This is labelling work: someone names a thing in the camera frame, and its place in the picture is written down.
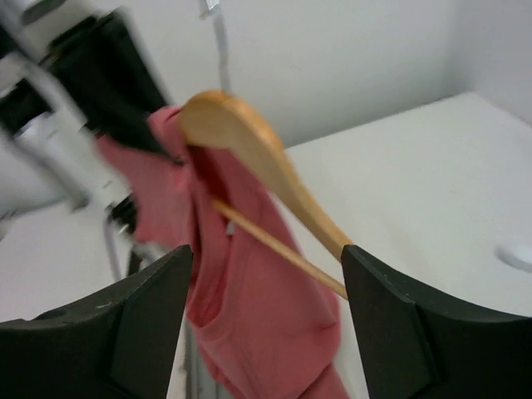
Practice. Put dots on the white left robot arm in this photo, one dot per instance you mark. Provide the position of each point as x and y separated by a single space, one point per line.
27 113

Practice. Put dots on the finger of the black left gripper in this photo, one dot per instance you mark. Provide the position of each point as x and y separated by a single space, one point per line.
98 64

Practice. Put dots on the grey rack upright pole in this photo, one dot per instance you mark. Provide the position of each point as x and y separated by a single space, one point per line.
211 9

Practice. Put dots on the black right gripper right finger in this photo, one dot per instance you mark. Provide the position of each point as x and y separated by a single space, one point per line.
416 341

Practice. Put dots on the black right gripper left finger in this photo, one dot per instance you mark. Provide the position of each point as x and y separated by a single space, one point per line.
118 342

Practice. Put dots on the white rack base foot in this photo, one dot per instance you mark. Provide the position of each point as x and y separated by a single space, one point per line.
516 254

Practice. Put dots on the salmon red t-shirt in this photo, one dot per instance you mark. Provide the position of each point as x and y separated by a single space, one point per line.
264 328

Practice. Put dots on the wooden clothes hanger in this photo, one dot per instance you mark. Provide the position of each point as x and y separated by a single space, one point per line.
218 120

